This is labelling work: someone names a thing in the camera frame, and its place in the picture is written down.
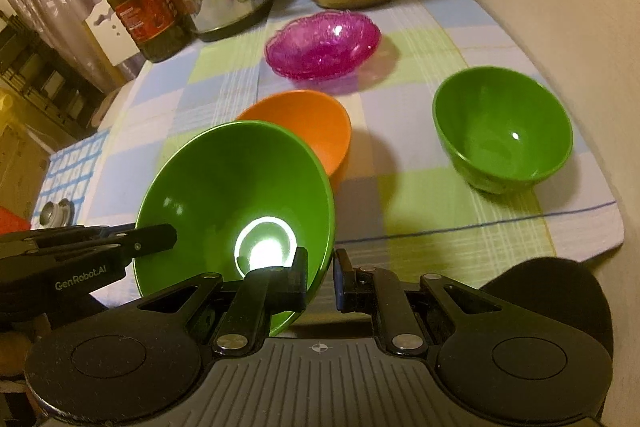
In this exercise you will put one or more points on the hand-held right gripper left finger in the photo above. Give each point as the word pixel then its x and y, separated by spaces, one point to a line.
pixel 300 279

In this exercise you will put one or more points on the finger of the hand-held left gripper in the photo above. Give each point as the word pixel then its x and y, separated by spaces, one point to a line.
pixel 155 239

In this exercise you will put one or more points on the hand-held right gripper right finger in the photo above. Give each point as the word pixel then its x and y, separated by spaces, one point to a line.
pixel 342 282

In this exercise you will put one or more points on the green plastic bowl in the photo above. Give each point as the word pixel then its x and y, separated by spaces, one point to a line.
pixel 500 132
pixel 215 187

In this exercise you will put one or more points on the orange plastic bowl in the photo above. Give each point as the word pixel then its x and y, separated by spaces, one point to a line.
pixel 310 127

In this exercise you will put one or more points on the purple glass plate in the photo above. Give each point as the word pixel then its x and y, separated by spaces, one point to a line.
pixel 325 79
pixel 305 74
pixel 320 39

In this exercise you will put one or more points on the small round metal object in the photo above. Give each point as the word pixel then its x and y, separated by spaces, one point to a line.
pixel 56 213

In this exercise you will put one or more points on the blue white checked cloth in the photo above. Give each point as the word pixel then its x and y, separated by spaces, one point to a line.
pixel 75 167

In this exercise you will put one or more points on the plaid tablecloth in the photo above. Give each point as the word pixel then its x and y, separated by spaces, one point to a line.
pixel 440 227

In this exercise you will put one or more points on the dark shelf rack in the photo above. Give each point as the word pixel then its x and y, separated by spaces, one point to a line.
pixel 45 77

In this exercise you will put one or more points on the white wooden chair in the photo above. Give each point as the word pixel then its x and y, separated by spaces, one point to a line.
pixel 107 37

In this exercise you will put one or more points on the cooking oil bottle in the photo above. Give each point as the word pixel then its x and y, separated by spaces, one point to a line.
pixel 145 12

